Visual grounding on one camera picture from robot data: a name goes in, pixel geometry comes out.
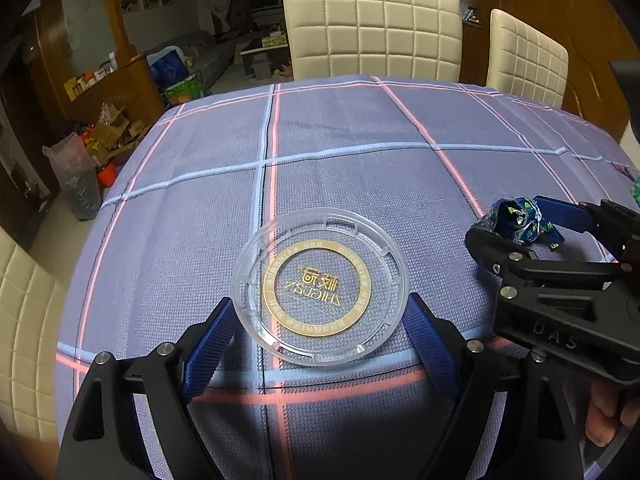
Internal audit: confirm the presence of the blue snack wrapper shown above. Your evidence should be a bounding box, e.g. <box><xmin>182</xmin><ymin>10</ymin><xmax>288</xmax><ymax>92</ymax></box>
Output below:
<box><xmin>473</xmin><ymin>197</ymin><xmax>564</xmax><ymax>250</ymax></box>

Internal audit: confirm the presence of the clear round plastic lid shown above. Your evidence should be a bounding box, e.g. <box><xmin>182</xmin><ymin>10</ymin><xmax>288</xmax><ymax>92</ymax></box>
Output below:
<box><xmin>231</xmin><ymin>207</ymin><xmax>409</xmax><ymax>367</ymax></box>

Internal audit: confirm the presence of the grey plastic trash bag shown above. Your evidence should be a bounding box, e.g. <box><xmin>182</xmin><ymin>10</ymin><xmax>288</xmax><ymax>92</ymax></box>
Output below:
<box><xmin>42</xmin><ymin>133</ymin><xmax>102</xmax><ymax>221</ymax></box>

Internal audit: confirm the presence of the person's right hand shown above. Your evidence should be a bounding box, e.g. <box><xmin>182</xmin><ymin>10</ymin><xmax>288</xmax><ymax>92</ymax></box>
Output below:
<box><xmin>585</xmin><ymin>380</ymin><xmax>640</xmax><ymax>448</ymax></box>

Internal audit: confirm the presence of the beaded green tissue box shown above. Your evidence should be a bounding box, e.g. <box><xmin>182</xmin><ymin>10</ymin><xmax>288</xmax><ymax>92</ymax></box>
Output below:
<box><xmin>630</xmin><ymin>179</ymin><xmax>640</xmax><ymax>206</ymax></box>

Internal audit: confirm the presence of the cream chair on left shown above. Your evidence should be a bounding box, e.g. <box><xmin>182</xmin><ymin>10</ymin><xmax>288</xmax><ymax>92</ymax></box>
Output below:
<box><xmin>0</xmin><ymin>232</ymin><xmax>66</xmax><ymax>442</ymax></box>

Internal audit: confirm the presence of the cream chair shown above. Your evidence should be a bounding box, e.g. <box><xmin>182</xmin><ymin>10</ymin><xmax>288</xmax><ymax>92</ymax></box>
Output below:
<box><xmin>0</xmin><ymin>232</ymin><xmax>66</xmax><ymax>442</ymax></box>
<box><xmin>283</xmin><ymin>0</ymin><xmax>462</xmax><ymax>81</ymax></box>
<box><xmin>486</xmin><ymin>9</ymin><xmax>568</xmax><ymax>107</ymax></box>

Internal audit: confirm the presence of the cream chair far right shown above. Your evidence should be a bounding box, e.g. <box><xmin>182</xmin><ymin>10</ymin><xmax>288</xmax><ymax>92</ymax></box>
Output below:
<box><xmin>486</xmin><ymin>9</ymin><xmax>568</xmax><ymax>107</ymax></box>

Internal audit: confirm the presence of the purple plaid tablecloth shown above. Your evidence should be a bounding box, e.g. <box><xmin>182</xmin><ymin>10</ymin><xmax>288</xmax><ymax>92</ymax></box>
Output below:
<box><xmin>55</xmin><ymin>76</ymin><xmax>637</xmax><ymax>479</ymax></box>

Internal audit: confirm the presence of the wooden door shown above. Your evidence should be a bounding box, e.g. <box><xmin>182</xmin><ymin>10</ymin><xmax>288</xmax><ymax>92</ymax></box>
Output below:
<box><xmin>475</xmin><ymin>0</ymin><xmax>639</xmax><ymax>140</ymax></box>

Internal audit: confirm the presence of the orange bucket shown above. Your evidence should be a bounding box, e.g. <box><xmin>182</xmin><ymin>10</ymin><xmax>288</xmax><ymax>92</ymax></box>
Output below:
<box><xmin>96</xmin><ymin>162</ymin><xmax>117</xmax><ymax>188</ymax></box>

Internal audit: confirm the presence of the cream chair far middle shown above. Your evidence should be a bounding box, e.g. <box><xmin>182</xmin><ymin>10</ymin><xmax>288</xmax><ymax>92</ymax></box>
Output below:
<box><xmin>283</xmin><ymin>0</ymin><xmax>462</xmax><ymax>81</ymax></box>

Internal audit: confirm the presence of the dark coffee table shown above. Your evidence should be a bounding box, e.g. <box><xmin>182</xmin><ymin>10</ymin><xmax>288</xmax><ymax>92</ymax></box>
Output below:
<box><xmin>240</xmin><ymin>35</ymin><xmax>291</xmax><ymax>79</ymax></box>

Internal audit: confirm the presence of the cardboard boxes pile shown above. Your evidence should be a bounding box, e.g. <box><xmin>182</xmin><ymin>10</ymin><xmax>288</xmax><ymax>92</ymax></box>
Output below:
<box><xmin>81</xmin><ymin>103</ymin><xmax>149</xmax><ymax>167</ymax></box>

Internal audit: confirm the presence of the colourful shopping bag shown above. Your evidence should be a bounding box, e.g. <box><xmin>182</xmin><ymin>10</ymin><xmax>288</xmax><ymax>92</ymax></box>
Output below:
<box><xmin>164</xmin><ymin>73</ymin><xmax>204</xmax><ymax>105</ymax></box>

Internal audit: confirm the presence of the grey sofa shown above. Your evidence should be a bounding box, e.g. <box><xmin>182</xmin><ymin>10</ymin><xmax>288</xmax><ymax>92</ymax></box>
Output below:
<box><xmin>144</xmin><ymin>30</ymin><xmax>236</xmax><ymax>91</ymax></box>

